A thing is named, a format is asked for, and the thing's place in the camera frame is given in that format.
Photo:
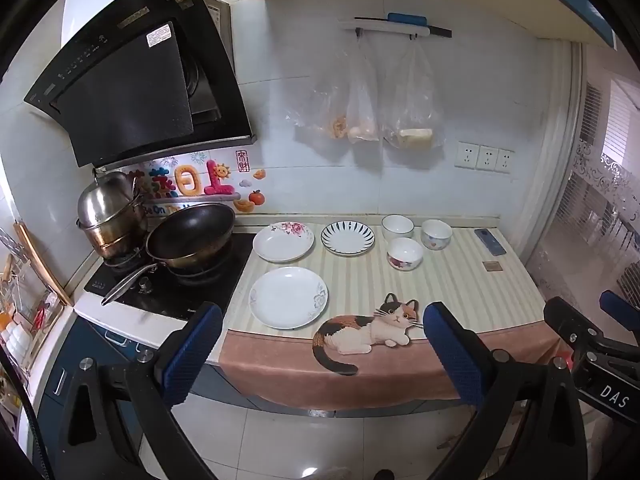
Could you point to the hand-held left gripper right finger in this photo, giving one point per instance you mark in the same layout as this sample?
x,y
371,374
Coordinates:
x,y
452,355

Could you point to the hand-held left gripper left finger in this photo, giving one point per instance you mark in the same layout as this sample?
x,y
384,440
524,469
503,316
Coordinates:
x,y
192,355

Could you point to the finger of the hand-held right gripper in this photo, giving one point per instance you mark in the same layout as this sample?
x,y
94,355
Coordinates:
x,y
615,302
570,322

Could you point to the white plate grey flowers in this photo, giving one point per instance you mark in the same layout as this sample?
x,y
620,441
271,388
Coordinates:
x,y
288,297

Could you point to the red floral bowl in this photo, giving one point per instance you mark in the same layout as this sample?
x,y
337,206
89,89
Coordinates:
x,y
404,254

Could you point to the blue and red dotted bowl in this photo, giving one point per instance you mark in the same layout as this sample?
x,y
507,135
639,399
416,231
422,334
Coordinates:
x,y
436,235

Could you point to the white bowl dark rim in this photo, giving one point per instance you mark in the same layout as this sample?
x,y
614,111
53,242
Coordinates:
x,y
397,226

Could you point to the pink floral plate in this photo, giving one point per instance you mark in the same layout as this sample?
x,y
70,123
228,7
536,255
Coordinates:
x,y
282,245

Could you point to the blue striped plate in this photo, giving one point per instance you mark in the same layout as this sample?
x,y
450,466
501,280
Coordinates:
x,y
348,238

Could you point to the striped mat with cat print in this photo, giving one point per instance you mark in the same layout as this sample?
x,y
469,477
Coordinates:
x,y
450,285

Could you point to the black glass gas stove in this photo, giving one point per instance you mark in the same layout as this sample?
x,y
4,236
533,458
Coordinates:
x,y
220,282

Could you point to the brown leather label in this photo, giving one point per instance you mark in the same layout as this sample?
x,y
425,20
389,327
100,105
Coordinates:
x,y
492,266

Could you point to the blue base cabinet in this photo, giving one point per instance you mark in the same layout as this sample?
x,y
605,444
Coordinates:
x,y
82,335

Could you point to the blue smartphone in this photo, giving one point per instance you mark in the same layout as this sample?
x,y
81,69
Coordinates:
x,y
490,241

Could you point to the black wok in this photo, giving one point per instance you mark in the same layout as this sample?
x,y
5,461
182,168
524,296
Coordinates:
x,y
190,230

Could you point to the condiment rack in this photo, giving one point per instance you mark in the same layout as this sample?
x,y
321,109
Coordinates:
x,y
30,320

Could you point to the wooden cutting board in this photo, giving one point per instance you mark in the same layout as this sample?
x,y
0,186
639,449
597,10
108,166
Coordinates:
x,y
45,270

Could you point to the stainless steel steamer pot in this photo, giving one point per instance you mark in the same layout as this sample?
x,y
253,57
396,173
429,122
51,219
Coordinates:
x,y
105,205

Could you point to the clear plastic bag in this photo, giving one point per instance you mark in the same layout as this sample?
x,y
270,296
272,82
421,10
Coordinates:
x,y
415,110
325,110
362,110

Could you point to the black range hood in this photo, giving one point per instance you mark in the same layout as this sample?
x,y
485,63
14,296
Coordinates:
x,y
125,85

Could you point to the colourful wall sticker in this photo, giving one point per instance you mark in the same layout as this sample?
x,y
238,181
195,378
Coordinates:
x,y
200,182

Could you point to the white wall socket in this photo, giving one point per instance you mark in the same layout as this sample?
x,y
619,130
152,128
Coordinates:
x,y
467,155
486,158
505,161

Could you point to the wall hook rail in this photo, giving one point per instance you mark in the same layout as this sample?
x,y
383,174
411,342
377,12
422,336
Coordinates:
x,y
407,18

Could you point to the white wall hook rack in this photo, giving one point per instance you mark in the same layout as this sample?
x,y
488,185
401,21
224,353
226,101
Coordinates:
x,y
350,25

